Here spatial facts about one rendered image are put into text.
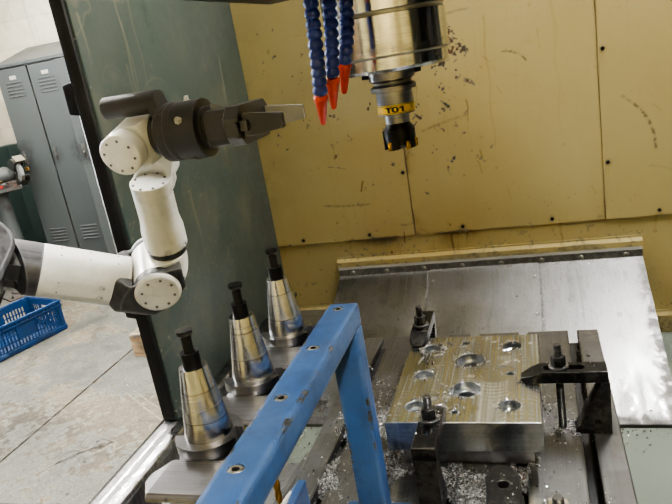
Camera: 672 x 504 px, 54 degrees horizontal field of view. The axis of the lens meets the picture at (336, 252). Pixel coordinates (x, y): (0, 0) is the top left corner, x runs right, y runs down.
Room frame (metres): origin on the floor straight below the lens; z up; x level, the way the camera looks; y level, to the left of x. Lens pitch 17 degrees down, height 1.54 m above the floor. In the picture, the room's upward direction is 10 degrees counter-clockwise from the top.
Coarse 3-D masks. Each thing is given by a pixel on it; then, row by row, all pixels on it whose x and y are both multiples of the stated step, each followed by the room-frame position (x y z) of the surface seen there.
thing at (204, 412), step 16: (208, 368) 0.54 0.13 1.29; (192, 384) 0.53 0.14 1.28; (208, 384) 0.54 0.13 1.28; (192, 400) 0.53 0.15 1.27; (208, 400) 0.53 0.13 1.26; (192, 416) 0.53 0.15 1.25; (208, 416) 0.53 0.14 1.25; (224, 416) 0.54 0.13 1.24; (192, 432) 0.53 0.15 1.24; (208, 432) 0.52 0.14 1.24; (224, 432) 0.53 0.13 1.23
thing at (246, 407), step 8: (224, 400) 0.62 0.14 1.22; (232, 400) 0.61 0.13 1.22; (240, 400) 0.61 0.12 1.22; (248, 400) 0.61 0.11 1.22; (256, 400) 0.60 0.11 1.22; (264, 400) 0.60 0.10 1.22; (232, 408) 0.60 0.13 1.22; (240, 408) 0.59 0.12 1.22; (248, 408) 0.59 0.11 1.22; (256, 408) 0.59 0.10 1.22; (240, 416) 0.58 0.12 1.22; (248, 416) 0.58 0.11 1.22; (248, 424) 0.56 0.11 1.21
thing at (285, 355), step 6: (270, 348) 0.73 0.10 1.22; (276, 348) 0.72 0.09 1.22; (282, 348) 0.72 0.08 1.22; (288, 348) 0.72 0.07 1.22; (294, 348) 0.71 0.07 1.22; (270, 354) 0.71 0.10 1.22; (276, 354) 0.71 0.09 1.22; (282, 354) 0.70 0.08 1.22; (288, 354) 0.70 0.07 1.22; (294, 354) 0.70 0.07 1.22; (276, 360) 0.69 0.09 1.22; (282, 360) 0.69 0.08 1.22; (288, 360) 0.68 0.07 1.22; (282, 366) 0.67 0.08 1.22
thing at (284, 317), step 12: (276, 288) 0.74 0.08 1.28; (288, 288) 0.75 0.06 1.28; (276, 300) 0.74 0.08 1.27; (288, 300) 0.74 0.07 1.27; (276, 312) 0.74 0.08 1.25; (288, 312) 0.74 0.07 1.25; (300, 312) 0.76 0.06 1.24; (276, 324) 0.74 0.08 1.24; (288, 324) 0.73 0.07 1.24; (300, 324) 0.74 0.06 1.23; (276, 336) 0.74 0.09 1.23
